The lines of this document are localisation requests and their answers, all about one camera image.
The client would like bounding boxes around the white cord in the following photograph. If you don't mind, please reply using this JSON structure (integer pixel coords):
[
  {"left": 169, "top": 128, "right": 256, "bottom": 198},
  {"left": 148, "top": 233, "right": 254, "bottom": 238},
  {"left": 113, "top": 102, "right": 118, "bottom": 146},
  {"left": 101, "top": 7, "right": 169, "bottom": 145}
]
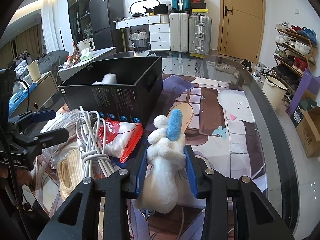
[{"left": 39, "top": 108, "right": 83, "bottom": 151}]

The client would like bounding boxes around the white plush toy blue ear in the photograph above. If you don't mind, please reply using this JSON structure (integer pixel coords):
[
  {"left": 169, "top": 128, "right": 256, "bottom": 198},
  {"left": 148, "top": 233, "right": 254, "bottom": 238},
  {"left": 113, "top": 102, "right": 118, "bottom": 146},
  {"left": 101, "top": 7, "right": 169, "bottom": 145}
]
[{"left": 134, "top": 109, "right": 186, "bottom": 213}]

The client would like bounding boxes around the cream rope coil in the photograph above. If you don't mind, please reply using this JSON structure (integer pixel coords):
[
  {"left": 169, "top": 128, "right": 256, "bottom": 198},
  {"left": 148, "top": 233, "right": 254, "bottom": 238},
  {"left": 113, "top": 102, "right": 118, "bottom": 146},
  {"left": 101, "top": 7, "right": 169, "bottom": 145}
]
[{"left": 56, "top": 146, "right": 87, "bottom": 202}]

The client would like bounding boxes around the red white snack packet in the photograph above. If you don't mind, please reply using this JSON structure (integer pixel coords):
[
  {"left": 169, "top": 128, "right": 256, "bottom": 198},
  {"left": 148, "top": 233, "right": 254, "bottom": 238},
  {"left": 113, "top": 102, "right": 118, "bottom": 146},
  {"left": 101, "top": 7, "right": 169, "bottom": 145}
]
[{"left": 98, "top": 118, "right": 143, "bottom": 163}]

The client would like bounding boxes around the white charging cable bundle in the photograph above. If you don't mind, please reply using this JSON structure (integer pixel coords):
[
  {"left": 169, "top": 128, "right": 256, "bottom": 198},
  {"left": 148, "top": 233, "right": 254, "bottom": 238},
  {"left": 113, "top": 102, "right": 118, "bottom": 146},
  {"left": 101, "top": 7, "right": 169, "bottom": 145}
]
[{"left": 75, "top": 105, "right": 116, "bottom": 179}]

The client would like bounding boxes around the black cardboard box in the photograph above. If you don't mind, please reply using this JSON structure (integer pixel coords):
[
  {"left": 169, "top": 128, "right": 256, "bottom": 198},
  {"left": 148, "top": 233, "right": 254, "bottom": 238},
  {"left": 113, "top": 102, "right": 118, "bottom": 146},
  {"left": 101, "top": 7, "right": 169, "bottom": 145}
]
[{"left": 59, "top": 56, "right": 163, "bottom": 126}]

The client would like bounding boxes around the person's left hand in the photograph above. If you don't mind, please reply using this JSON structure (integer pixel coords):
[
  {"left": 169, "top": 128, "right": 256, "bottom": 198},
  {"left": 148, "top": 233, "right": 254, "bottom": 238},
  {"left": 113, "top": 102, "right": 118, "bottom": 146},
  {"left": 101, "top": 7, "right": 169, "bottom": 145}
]
[{"left": 0, "top": 164, "right": 38, "bottom": 188}]

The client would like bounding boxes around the beige side cabinet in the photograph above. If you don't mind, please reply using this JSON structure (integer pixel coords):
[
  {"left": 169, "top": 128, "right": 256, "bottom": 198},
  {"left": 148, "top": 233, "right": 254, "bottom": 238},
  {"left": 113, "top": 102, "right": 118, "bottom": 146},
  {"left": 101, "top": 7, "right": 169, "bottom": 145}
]
[{"left": 8, "top": 71, "right": 61, "bottom": 119}]

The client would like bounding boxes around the beige cup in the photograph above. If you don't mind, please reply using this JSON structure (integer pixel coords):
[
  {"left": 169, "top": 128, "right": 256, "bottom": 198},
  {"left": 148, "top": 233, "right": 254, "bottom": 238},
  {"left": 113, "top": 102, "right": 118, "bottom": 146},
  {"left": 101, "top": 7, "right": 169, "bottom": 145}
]
[{"left": 27, "top": 60, "right": 41, "bottom": 82}]

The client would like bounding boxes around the grey coffee table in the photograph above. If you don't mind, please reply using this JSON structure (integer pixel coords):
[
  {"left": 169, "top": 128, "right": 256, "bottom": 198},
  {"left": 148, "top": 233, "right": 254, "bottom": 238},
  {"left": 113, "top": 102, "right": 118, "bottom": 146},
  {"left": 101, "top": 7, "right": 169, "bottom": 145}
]
[{"left": 58, "top": 47, "right": 116, "bottom": 82}]

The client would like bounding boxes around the dark grey blanket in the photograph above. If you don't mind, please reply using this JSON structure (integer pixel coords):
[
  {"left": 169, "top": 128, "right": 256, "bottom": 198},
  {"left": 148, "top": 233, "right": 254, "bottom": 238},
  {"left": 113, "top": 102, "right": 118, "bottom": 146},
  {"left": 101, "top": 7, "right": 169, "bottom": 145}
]
[{"left": 37, "top": 50, "right": 69, "bottom": 76}]

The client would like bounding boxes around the red snack bag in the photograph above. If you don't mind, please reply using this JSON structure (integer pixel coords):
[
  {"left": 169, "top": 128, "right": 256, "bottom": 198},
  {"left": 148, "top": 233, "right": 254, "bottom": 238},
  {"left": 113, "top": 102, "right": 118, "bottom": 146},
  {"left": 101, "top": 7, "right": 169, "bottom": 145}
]
[{"left": 60, "top": 41, "right": 81, "bottom": 69}]

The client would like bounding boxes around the green tissue pack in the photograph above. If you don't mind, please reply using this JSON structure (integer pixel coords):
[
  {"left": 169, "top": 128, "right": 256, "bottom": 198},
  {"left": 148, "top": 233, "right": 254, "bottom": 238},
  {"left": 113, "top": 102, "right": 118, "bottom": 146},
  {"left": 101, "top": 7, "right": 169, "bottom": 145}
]
[{"left": 80, "top": 48, "right": 93, "bottom": 62}]

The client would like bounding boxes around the white electric kettle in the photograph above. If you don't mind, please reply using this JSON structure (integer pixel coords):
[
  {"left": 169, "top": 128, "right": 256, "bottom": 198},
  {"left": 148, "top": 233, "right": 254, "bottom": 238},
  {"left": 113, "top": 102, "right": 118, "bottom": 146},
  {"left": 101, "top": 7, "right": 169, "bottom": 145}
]
[{"left": 76, "top": 38, "right": 95, "bottom": 52}]

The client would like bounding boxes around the dark glass cabinet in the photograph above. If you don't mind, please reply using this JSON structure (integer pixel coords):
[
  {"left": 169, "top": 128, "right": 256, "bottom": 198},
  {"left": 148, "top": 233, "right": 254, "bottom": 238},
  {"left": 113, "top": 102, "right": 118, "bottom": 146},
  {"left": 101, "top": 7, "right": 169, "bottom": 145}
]
[{"left": 67, "top": 0, "right": 94, "bottom": 44}]

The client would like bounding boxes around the white bucket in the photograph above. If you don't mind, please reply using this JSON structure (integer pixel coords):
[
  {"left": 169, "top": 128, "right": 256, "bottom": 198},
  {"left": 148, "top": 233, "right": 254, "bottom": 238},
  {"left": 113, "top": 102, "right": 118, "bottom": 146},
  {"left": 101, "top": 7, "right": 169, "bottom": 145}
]
[{"left": 263, "top": 75, "right": 288, "bottom": 110}]

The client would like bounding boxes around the brown cardboard box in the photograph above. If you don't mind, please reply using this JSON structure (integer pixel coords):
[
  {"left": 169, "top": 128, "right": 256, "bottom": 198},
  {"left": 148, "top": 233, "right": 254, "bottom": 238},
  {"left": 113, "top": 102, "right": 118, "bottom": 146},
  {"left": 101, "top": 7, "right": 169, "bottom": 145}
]
[{"left": 291, "top": 106, "right": 320, "bottom": 158}]

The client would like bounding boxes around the black refrigerator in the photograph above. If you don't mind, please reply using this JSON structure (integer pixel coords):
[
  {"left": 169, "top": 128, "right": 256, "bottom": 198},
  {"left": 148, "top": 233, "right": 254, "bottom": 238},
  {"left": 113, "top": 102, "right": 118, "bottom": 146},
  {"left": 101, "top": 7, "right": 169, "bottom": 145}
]
[{"left": 89, "top": 0, "right": 124, "bottom": 52}]

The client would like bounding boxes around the woven basket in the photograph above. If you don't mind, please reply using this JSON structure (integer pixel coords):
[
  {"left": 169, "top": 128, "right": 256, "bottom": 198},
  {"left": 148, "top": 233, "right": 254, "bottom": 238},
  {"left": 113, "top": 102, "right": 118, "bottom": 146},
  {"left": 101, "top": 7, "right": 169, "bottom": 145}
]
[{"left": 130, "top": 29, "right": 150, "bottom": 50}]

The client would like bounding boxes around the silver suitcase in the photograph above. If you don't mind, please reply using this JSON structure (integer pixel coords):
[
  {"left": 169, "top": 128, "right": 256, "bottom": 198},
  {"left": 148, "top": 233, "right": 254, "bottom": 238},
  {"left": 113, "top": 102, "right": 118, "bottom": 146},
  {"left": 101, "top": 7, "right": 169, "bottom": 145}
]
[{"left": 189, "top": 15, "right": 212, "bottom": 54}]

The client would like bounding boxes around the white dressing table with drawers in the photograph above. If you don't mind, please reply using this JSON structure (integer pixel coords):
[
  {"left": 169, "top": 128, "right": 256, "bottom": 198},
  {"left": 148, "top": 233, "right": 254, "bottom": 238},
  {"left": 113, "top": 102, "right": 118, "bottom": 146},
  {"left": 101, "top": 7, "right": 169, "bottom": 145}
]
[{"left": 115, "top": 14, "right": 170, "bottom": 50}]

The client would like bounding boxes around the white suitcase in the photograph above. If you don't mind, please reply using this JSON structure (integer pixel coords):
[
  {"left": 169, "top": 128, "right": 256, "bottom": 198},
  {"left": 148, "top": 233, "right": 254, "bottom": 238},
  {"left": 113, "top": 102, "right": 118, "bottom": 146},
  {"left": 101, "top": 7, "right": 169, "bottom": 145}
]
[{"left": 169, "top": 13, "right": 189, "bottom": 52}]

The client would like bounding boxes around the purple box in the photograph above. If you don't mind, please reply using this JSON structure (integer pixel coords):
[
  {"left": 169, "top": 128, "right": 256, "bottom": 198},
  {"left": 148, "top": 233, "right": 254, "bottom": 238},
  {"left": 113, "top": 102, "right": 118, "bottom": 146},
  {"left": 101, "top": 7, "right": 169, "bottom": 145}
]
[{"left": 286, "top": 68, "right": 319, "bottom": 116}]

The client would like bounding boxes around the oval mirror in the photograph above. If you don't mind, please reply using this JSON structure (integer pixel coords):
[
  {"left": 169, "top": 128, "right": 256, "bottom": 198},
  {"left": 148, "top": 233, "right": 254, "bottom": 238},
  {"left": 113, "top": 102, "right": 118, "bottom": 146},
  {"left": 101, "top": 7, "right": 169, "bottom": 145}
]
[{"left": 129, "top": 0, "right": 161, "bottom": 15}]

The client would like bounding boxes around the wooden shoe rack with shoes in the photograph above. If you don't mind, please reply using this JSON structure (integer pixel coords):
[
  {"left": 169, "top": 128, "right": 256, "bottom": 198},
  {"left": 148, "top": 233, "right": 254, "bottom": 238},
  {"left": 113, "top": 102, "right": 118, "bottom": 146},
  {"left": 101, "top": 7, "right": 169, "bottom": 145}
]
[{"left": 272, "top": 22, "right": 317, "bottom": 100}]

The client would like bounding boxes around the stack of shoe boxes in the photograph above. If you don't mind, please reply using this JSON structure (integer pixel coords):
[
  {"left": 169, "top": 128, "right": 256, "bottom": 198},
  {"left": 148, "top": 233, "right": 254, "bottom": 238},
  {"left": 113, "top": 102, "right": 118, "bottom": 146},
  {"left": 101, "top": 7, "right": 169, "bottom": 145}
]
[{"left": 190, "top": 0, "right": 209, "bottom": 16}]

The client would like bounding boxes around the wooden door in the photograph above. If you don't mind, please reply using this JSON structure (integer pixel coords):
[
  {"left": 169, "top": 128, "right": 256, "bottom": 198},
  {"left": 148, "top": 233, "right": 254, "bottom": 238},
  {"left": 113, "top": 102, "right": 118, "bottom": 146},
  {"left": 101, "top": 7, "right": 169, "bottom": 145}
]
[{"left": 217, "top": 0, "right": 265, "bottom": 63}]

